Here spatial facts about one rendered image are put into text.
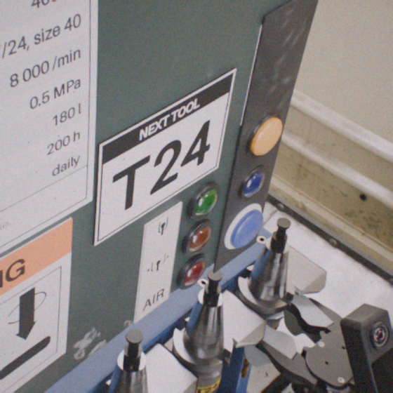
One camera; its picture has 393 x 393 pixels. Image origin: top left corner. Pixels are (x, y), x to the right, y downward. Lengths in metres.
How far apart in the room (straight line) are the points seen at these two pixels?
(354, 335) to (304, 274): 0.14
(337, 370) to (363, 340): 0.07
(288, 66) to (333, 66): 0.94
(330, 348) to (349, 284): 0.58
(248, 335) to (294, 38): 0.53
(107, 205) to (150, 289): 0.11
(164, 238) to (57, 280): 0.08
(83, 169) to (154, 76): 0.06
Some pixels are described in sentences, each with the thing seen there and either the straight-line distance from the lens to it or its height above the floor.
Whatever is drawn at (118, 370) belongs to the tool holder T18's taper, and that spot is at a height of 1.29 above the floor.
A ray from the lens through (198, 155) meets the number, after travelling 0.50.
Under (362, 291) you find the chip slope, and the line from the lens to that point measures 1.59.
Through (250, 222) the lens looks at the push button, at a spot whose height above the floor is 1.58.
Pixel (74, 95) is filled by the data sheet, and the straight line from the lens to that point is 0.39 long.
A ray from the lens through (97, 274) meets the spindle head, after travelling 0.49.
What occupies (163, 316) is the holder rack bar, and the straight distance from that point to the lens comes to 0.97.
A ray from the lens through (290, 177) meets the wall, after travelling 1.62.
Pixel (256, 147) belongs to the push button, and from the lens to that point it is 0.54.
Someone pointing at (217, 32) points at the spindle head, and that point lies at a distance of 0.45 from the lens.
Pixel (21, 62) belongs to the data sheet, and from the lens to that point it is 0.36.
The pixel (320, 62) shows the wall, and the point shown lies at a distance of 1.48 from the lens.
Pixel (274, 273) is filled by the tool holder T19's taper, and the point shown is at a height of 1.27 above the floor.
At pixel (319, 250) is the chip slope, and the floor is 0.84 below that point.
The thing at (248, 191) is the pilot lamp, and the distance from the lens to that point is 0.57.
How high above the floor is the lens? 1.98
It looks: 43 degrees down
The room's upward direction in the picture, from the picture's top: 8 degrees clockwise
